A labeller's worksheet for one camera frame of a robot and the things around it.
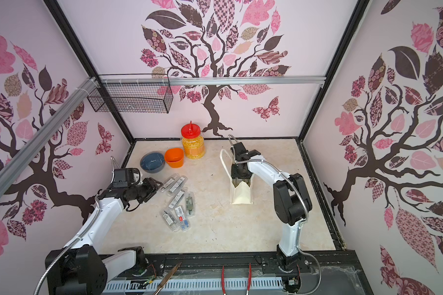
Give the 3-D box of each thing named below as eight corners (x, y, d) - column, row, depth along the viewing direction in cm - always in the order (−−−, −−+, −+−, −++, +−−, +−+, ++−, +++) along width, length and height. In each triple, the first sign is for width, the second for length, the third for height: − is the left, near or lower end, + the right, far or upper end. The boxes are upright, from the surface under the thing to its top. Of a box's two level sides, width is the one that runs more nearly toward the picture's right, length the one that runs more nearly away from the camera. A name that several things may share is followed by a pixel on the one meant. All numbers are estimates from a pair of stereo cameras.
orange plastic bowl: (165, 168, 108) (162, 161, 103) (169, 154, 115) (166, 147, 110) (182, 168, 108) (180, 161, 103) (185, 154, 115) (183, 147, 110)
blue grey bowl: (142, 173, 106) (137, 166, 101) (147, 158, 113) (143, 151, 108) (164, 173, 106) (161, 166, 101) (168, 158, 113) (165, 151, 108)
